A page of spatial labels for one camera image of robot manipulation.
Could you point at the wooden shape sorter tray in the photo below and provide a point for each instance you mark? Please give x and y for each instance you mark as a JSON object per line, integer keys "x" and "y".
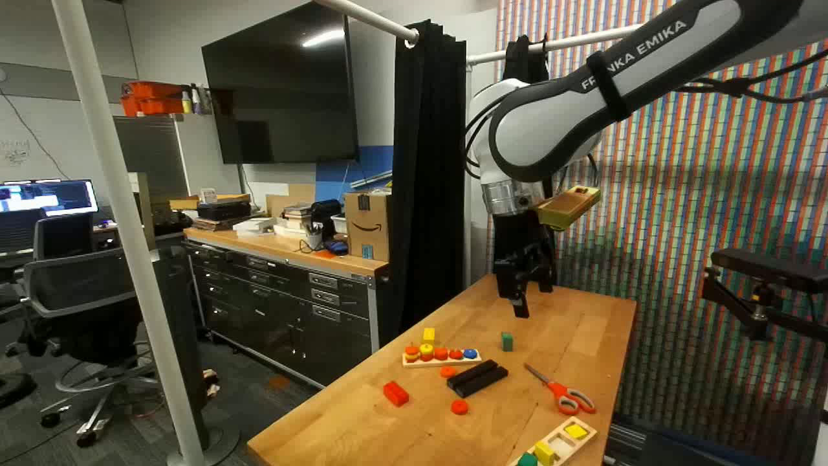
{"x": 559, "y": 441}

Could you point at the white frame crossbar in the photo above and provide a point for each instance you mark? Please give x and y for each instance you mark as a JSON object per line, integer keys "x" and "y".
{"x": 571, "y": 41}
{"x": 370, "y": 19}

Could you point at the green wooden block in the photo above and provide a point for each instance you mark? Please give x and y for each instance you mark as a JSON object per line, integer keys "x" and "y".
{"x": 525, "y": 459}

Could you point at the wooden peg board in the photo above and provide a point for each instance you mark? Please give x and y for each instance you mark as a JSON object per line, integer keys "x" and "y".
{"x": 431, "y": 360}

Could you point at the black wall television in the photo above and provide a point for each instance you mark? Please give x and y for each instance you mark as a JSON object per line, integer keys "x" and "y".
{"x": 281, "y": 87}

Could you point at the black curtain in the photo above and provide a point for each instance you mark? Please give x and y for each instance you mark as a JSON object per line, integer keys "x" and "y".
{"x": 428, "y": 172}

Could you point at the black office chair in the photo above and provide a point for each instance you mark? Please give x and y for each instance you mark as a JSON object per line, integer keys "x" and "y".
{"x": 80, "y": 294}

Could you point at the yellowish wrist camera box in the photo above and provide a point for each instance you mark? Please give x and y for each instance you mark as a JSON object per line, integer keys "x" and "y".
{"x": 571, "y": 208}

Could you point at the yellow wooden block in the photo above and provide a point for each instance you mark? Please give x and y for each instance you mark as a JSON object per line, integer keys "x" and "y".
{"x": 545, "y": 452}

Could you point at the white countertop item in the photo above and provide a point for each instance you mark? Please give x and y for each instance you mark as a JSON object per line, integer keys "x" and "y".
{"x": 255, "y": 225}

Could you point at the cardboard shipping box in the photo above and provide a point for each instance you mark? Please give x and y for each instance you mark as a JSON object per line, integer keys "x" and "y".
{"x": 369, "y": 225}

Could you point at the flat black device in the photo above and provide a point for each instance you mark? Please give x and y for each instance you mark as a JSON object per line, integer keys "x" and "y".
{"x": 223, "y": 211}

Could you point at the dark upright panel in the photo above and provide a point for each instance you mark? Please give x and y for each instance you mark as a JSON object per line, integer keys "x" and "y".
{"x": 151, "y": 172}

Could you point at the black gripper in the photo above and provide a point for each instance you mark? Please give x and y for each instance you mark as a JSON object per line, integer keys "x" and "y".
{"x": 521, "y": 250}

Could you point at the black camera stand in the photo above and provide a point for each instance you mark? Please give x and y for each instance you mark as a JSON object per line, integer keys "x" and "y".
{"x": 763, "y": 294}

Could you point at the yellow toy brick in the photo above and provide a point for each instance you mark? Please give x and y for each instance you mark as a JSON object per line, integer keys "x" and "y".
{"x": 428, "y": 333}

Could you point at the red toy brick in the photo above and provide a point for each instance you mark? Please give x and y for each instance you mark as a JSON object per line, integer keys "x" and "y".
{"x": 396, "y": 393}

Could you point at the small cardboard box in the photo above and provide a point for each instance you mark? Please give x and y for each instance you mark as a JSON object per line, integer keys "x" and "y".
{"x": 291, "y": 206}

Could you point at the black countertop machine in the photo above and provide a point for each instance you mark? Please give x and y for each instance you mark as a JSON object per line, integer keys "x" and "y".
{"x": 325, "y": 224}

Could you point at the black slotted bar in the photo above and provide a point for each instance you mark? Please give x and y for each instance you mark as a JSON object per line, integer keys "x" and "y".
{"x": 476, "y": 379}

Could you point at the slanted white frame pole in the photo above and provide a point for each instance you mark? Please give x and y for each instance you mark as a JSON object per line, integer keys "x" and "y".
{"x": 131, "y": 234}

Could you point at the lit computer monitor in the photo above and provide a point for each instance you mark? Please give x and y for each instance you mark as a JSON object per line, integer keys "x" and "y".
{"x": 48, "y": 198}

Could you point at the orange tool case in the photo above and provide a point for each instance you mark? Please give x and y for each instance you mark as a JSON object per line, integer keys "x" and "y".
{"x": 154, "y": 98}

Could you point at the green wooden cube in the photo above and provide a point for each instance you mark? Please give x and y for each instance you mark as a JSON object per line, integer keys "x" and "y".
{"x": 509, "y": 343}

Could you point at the black drawer tool cabinet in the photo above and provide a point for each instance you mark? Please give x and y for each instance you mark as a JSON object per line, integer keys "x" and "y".
{"x": 285, "y": 300}

